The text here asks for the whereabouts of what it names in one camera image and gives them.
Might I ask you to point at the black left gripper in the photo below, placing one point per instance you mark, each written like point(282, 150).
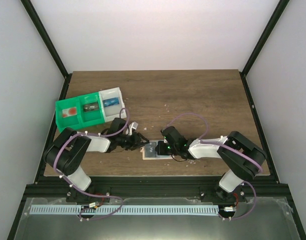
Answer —
point(136, 142)

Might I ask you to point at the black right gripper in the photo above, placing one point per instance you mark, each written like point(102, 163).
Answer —
point(159, 149)

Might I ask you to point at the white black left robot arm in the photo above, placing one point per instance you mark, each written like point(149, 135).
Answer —
point(67, 151)

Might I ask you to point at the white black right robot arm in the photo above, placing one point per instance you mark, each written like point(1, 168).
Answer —
point(243, 157)

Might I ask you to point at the blue credit card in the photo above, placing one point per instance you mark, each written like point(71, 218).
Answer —
point(111, 102)

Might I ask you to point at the black vip card in bin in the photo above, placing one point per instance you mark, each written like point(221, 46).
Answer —
point(90, 107)

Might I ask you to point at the white red card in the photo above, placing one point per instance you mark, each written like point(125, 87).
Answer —
point(69, 112)

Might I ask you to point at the white plastic bin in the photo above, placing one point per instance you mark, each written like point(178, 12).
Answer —
point(110, 113)

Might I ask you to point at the green plastic bin middle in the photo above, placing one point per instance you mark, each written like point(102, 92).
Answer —
point(94, 118)

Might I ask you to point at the green plastic bin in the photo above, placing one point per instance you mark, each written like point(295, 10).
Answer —
point(94, 118)
point(74, 122)

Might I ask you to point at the green plastic bin left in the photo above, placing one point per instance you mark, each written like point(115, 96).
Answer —
point(74, 122)

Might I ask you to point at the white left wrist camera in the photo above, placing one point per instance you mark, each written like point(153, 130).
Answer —
point(132, 128)

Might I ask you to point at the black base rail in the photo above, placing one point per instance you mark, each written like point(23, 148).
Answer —
point(197, 187)

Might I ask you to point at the light blue slotted cable duct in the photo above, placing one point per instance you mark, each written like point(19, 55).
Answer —
point(195, 210)

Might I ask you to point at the metal base plate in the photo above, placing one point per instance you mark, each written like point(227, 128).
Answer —
point(265, 218)

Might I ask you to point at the black frame post left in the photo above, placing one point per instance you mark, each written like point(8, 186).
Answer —
point(37, 22)

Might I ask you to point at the black frame post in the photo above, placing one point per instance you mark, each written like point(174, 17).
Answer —
point(37, 22)
point(273, 20)

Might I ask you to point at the black frame post right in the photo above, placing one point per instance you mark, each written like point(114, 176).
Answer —
point(273, 20)

